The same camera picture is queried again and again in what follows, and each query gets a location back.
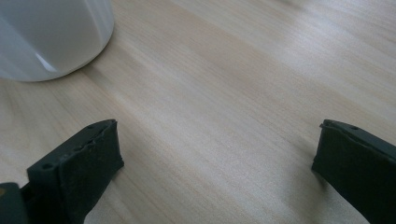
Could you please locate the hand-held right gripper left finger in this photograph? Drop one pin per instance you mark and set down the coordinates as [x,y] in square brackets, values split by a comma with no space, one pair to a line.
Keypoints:
[77,174]

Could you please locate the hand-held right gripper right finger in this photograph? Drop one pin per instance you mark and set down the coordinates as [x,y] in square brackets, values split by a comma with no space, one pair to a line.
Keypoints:
[361,168]

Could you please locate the white cup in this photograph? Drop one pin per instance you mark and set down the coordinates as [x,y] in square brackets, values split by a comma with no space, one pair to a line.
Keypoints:
[49,37]

